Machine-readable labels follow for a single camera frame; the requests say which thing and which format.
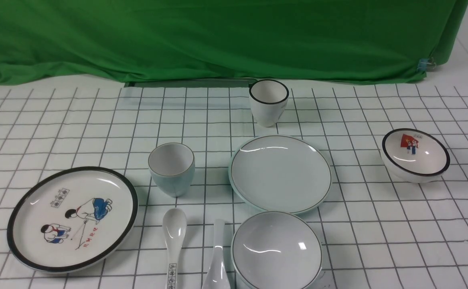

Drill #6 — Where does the pale blue cup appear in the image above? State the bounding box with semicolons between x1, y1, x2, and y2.
148;142;195;198

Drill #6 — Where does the pale blue bowl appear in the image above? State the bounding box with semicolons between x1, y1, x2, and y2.
231;212;322;289

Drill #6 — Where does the plain white spoon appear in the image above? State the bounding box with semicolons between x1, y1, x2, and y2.
202;218;231;289

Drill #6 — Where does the pale blue plate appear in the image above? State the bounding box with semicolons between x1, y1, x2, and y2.
228;135;332;215

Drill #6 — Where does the white cup black rim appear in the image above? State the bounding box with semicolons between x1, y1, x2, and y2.
249;80;290;127

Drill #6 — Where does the white spoon with characters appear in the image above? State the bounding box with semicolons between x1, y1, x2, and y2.
162;208;187;289

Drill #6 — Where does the white grid tablecloth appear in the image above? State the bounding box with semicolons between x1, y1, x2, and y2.
0;84;468;289

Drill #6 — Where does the white bowl cartoon print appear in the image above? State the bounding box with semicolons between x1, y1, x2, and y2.
380;128;451;183

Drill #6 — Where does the white plate cartoon print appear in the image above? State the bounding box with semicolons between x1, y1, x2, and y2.
6;166;138;274

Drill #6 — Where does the green backdrop cloth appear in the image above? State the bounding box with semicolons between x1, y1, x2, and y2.
0;0;468;85

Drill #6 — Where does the blue binder clip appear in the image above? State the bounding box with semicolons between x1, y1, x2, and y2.
416;57;437;72

